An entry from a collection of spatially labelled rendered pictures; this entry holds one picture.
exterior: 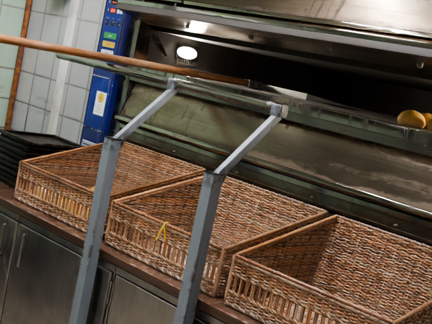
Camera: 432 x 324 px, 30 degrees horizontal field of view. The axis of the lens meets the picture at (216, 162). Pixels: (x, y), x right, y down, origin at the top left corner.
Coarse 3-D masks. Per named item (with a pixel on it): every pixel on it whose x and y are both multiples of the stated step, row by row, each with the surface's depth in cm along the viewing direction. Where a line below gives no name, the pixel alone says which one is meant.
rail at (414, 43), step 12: (120, 0) 334; (132, 0) 328; (192, 12) 302; (204, 12) 298; (216, 12) 294; (276, 24) 273; (288, 24) 269; (300, 24) 266; (348, 36) 252; (360, 36) 249; (372, 36) 246; (384, 36) 243
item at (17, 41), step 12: (0, 36) 267; (12, 36) 271; (36, 48) 278; (48, 48) 281; (60, 48) 284; (72, 48) 288; (108, 60) 300; (120, 60) 303; (132, 60) 307; (144, 60) 312; (168, 72) 322; (180, 72) 325; (192, 72) 330; (204, 72) 335; (240, 84) 351
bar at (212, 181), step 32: (96, 64) 304; (160, 96) 272; (224, 96) 256; (128, 128) 264; (96, 192) 262; (96, 224) 262; (96, 256) 265; (192, 256) 229; (192, 288) 230; (192, 320) 233
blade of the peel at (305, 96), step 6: (264, 84) 360; (264, 90) 359; (270, 90) 357; (276, 90) 354; (282, 90) 352; (288, 90) 350; (294, 96) 347; (300, 96) 345; (306, 96) 343; (312, 96) 345; (324, 102) 352; (330, 102) 355; (354, 108) 368
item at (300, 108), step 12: (156, 72) 337; (204, 84) 316; (216, 84) 312; (252, 96) 298; (264, 96) 294; (276, 96) 297; (300, 108) 282; (312, 108) 278; (324, 108) 275; (336, 120) 271; (348, 120) 267; (360, 120) 264; (372, 120) 261; (384, 132) 257; (396, 132) 254; (408, 132) 251; (420, 132) 248
